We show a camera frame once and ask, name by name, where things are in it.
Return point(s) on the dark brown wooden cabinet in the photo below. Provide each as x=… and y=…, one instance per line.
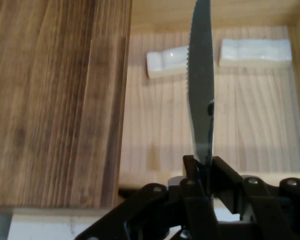
x=52, y=100

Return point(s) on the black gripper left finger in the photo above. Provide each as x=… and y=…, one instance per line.
x=150, y=215

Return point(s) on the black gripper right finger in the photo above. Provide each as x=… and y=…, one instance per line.
x=272, y=210

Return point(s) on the silver steel table knife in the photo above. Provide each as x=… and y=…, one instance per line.
x=200, y=75

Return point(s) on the white ceramic cutlery rest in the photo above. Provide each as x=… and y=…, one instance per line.
x=255, y=52
x=165, y=62

